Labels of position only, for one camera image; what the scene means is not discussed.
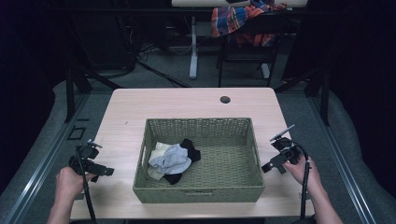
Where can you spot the plaid cloth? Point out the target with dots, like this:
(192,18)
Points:
(229,18)

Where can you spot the cream cloth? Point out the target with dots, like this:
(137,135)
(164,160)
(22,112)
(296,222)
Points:
(158,148)

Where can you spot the green woven basket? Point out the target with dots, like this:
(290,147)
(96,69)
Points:
(227,168)

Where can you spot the black chair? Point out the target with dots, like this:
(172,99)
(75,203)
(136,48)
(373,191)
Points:
(249,53)

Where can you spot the person's right hand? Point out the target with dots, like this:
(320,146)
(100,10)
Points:
(303,174)

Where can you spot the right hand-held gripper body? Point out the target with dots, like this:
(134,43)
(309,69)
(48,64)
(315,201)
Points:
(287,148)

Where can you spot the grey cloth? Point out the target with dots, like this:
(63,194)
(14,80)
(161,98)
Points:
(172,160)

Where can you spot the aluminium floor rail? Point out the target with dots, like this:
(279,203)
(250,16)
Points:
(342,168)
(40,174)

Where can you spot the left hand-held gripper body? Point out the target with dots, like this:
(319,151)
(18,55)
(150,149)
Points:
(88,167)

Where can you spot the white desk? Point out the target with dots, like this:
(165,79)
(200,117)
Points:
(193,46)

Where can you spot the person's left hand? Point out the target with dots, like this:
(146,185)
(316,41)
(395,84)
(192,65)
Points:
(69,184)

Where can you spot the black metal stand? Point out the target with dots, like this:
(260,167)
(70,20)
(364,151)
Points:
(71,93)
(324,96)

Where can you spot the black cloth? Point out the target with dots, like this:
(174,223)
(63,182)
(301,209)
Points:
(191,149)

